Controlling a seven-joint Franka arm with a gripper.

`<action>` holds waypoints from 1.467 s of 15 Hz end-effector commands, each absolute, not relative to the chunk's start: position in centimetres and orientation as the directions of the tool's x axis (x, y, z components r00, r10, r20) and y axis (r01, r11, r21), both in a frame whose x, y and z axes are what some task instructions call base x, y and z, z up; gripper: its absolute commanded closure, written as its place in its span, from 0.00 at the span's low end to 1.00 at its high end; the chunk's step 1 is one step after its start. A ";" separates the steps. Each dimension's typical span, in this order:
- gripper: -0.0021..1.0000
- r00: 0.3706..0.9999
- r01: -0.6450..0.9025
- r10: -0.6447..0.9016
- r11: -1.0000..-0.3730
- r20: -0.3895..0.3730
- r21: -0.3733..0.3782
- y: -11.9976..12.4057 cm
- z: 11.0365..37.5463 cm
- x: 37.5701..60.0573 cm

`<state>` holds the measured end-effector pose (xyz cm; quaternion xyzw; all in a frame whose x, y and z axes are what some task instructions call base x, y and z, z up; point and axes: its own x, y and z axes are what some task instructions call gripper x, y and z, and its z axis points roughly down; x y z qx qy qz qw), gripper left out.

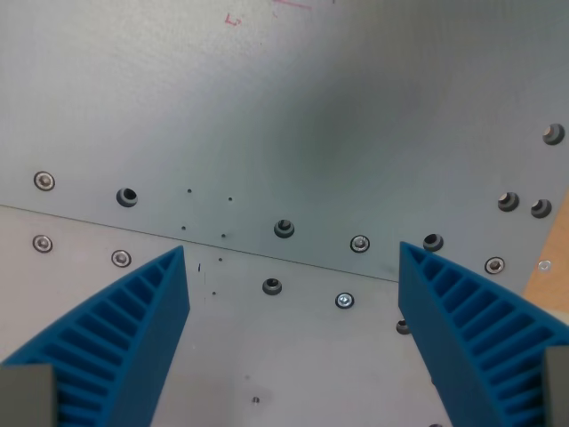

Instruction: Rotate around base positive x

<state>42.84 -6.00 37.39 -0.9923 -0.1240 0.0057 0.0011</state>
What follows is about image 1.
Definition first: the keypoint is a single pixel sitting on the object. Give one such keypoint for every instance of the light wooden board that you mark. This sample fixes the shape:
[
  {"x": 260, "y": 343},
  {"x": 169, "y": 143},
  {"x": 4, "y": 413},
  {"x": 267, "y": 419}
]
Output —
[{"x": 551, "y": 267}]

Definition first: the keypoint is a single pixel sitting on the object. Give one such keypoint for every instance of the silver hex socket screw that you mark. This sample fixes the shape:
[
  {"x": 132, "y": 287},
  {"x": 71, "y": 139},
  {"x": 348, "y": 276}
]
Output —
[
  {"x": 42, "y": 244},
  {"x": 360, "y": 244},
  {"x": 44, "y": 180},
  {"x": 121, "y": 258},
  {"x": 494, "y": 265}
]

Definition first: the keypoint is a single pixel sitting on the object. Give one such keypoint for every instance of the shiny zinc cross-head screw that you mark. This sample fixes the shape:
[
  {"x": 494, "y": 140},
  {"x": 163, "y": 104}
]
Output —
[{"x": 344, "y": 301}]

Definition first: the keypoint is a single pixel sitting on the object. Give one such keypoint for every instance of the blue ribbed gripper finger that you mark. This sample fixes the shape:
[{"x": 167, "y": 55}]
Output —
[
  {"x": 449, "y": 329},
  {"x": 133, "y": 338}
]

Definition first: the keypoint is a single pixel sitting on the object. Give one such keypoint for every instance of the small screw in wood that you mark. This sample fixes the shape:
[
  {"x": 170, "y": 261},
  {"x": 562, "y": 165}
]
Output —
[{"x": 544, "y": 265}]

